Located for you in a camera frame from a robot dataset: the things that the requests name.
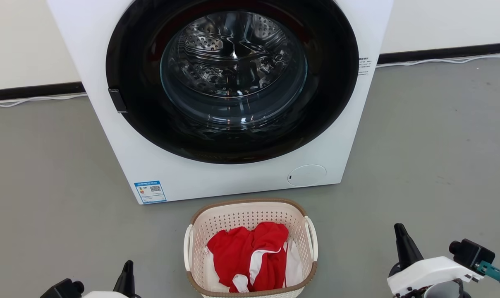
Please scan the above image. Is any cream perforated laundry basket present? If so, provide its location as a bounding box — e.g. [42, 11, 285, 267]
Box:
[184, 198, 318, 298]

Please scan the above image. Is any perforated steel drum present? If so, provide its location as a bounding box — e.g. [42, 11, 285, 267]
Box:
[160, 10, 308, 125]

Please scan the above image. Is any white floor cable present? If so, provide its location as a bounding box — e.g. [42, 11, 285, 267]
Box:
[376, 52, 500, 68]
[0, 93, 88, 108]

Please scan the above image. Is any white front-load washing machine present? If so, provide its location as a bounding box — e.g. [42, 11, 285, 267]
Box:
[46, 0, 394, 205]

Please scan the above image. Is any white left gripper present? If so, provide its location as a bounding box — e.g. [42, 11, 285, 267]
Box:
[81, 260, 141, 298]

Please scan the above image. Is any black door handle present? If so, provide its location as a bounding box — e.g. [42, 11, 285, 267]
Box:
[108, 88, 128, 113]

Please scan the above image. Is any round white filter cover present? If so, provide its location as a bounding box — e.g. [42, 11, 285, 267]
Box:
[287, 164, 327, 187]

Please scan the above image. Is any black baseboard strip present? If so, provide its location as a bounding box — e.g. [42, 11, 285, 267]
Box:
[0, 82, 86, 102]
[377, 42, 500, 65]

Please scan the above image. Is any round black glass machine door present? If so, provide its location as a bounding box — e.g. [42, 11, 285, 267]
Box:
[105, 0, 360, 165]

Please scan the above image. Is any red and white garment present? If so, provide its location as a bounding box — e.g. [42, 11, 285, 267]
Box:
[203, 222, 304, 293]

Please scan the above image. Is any green camera cable connector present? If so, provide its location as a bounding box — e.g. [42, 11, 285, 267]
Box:
[476, 260, 500, 288]

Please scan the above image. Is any blue energy label sticker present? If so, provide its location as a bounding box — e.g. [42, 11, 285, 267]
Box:
[134, 180, 167, 204]

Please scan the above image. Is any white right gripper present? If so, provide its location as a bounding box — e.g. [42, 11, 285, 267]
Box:
[387, 223, 485, 298]

